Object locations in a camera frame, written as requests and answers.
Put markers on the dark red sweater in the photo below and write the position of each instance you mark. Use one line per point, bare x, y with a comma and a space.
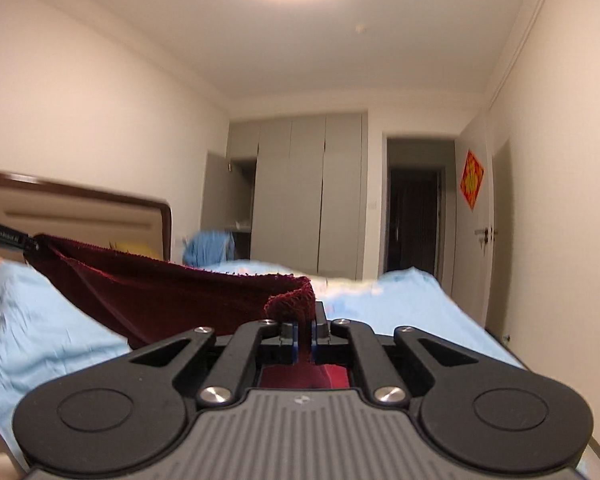
180, 300

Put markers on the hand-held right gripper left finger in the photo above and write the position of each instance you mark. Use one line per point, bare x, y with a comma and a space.
289, 345

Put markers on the grey wardrobe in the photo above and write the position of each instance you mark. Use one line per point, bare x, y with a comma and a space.
305, 190

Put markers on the light blue printed bedsheet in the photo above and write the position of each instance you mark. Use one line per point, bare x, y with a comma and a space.
40, 320

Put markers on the grey door frame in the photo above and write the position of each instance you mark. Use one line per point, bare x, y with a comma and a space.
385, 200

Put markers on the white room door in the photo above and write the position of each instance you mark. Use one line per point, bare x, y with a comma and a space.
472, 260

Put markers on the brown padded headboard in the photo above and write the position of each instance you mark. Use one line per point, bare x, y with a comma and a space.
80, 210

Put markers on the olive green pillow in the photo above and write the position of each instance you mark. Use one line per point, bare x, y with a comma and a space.
135, 250

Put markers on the blue clothes heap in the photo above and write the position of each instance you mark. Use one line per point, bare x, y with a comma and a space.
207, 249

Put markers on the red diamond door decoration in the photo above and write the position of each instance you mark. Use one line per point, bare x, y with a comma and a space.
472, 180

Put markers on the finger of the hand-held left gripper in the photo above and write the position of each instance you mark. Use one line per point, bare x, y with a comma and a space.
32, 246

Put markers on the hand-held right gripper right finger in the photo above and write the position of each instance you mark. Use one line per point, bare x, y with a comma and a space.
321, 345

